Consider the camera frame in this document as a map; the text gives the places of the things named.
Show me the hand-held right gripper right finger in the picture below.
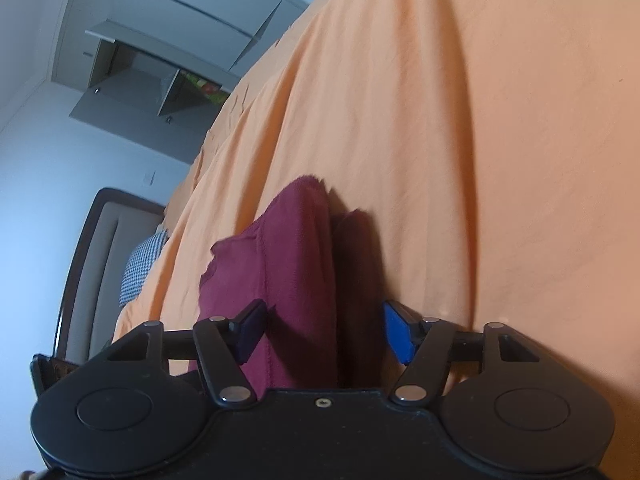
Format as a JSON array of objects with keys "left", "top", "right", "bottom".
[{"left": 383, "top": 300, "right": 542, "bottom": 407}]

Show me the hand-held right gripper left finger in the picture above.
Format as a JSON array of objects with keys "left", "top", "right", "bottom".
[{"left": 105, "top": 298, "right": 267, "bottom": 408}]

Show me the maroon shirt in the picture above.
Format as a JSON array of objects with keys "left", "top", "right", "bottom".
[{"left": 187, "top": 174, "right": 387, "bottom": 392}]

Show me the brown padded headboard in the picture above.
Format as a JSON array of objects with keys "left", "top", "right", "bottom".
[{"left": 52, "top": 187, "right": 168, "bottom": 361}]

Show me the checkered pillow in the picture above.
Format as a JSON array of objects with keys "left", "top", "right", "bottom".
[{"left": 119, "top": 230, "right": 170, "bottom": 307}]

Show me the orange bed sheet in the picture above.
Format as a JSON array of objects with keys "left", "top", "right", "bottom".
[{"left": 112, "top": 0, "right": 640, "bottom": 461}]

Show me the colourful snack packet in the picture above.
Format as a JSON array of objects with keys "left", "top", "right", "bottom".
[{"left": 182, "top": 70, "right": 232, "bottom": 107}]

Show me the grey wardrobe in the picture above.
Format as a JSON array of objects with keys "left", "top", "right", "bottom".
[{"left": 50, "top": 0, "right": 333, "bottom": 166}]

